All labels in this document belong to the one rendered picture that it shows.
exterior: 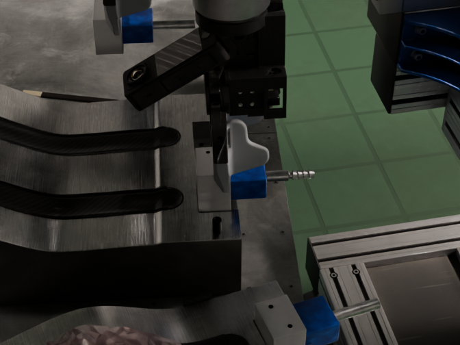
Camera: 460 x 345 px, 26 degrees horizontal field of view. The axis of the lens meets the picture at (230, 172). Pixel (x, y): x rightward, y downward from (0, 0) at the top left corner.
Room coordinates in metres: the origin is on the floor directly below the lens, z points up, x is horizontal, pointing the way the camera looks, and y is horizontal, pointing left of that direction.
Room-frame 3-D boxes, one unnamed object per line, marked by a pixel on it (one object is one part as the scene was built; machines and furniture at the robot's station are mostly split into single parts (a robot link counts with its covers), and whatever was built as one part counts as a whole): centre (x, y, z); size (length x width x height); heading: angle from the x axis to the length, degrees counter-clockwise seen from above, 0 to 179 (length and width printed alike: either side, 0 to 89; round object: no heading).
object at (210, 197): (0.82, -0.03, 0.91); 0.13 x 0.05 x 0.05; 94
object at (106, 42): (1.10, 0.11, 0.93); 0.13 x 0.05 x 0.05; 94
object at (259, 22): (0.83, -0.01, 1.07); 0.09 x 0.08 x 0.12; 94
